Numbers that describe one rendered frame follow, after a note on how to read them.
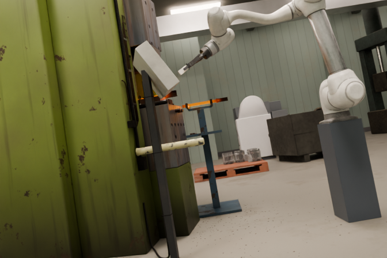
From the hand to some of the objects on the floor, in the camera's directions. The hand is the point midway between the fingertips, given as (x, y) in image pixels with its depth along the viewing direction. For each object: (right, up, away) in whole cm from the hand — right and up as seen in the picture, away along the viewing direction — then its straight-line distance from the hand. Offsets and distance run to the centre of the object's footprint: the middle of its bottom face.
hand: (183, 69), depth 206 cm
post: (-4, -108, -22) cm, 110 cm away
